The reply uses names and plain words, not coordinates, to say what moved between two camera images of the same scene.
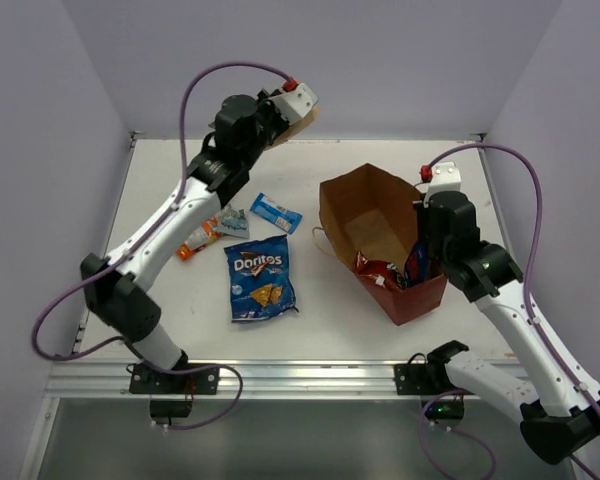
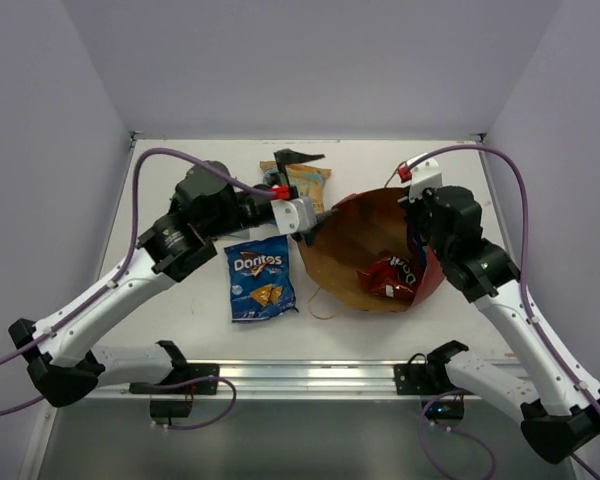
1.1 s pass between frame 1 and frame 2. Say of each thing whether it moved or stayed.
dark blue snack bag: stayed
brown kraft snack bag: moved
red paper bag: moved
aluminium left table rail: stayed
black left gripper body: moved
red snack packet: moved
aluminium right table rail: stayed
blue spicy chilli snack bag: moved
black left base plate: stayed
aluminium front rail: stayed
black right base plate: stayed
